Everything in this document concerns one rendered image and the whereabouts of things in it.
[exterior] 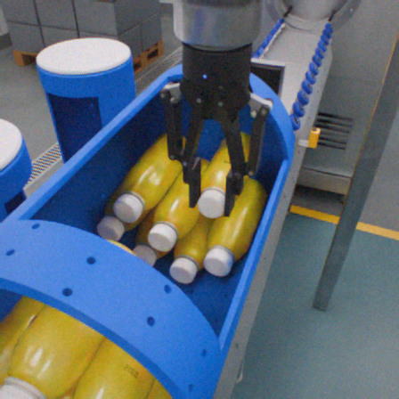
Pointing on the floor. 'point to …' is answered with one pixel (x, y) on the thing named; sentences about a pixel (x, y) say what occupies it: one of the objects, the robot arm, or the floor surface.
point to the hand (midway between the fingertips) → (212, 188)
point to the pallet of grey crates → (84, 26)
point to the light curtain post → (362, 175)
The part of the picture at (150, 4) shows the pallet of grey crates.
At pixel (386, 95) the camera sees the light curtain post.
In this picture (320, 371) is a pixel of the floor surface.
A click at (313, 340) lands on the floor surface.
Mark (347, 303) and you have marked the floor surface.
